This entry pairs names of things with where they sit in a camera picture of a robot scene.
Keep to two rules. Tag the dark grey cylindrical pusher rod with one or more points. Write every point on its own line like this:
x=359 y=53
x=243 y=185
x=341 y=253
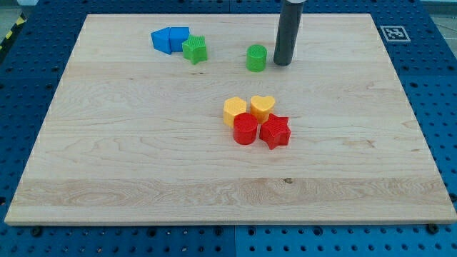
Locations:
x=288 y=26

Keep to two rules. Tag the green cylinder block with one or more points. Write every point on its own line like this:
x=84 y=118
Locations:
x=256 y=58

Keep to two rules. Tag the green star block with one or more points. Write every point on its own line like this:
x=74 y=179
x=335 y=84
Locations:
x=194 y=49

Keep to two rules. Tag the red star block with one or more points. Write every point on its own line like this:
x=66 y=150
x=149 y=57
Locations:
x=275 y=131

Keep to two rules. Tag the orange heart block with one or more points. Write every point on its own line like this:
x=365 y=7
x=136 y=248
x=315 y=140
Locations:
x=261 y=107

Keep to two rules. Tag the white fiducial marker tag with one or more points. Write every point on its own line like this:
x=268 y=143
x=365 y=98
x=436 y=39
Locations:
x=394 y=33

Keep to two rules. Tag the yellow hexagon block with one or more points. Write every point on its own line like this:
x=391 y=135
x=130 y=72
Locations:
x=233 y=107

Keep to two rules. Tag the red cylinder block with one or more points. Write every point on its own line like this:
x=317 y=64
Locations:
x=245 y=128

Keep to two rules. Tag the blue triangular block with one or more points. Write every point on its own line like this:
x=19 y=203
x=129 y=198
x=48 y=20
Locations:
x=161 y=41

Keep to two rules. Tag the wooden board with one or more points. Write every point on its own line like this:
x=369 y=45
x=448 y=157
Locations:
x=136 y=137

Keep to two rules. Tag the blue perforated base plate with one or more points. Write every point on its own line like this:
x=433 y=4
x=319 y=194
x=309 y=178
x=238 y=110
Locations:
x=37 y=51

